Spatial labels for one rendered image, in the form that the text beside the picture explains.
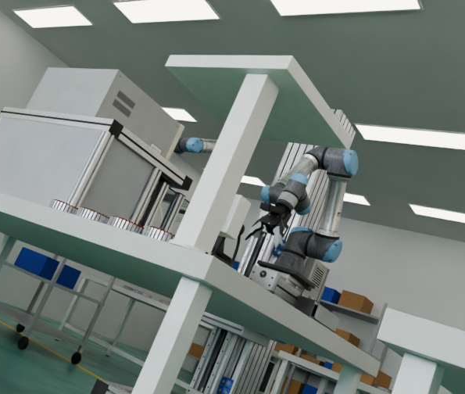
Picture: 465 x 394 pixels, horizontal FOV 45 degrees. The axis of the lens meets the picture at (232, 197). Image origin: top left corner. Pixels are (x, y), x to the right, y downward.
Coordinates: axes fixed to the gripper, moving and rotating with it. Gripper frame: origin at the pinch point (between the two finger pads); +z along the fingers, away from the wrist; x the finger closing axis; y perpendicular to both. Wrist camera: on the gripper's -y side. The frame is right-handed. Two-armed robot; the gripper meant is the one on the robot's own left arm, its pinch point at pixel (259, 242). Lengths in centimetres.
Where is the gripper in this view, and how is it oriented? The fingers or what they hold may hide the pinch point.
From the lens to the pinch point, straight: 217.6
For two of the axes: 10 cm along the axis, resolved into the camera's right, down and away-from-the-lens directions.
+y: 4.1, 6.2, 6.7
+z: -4.9, 7.7, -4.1
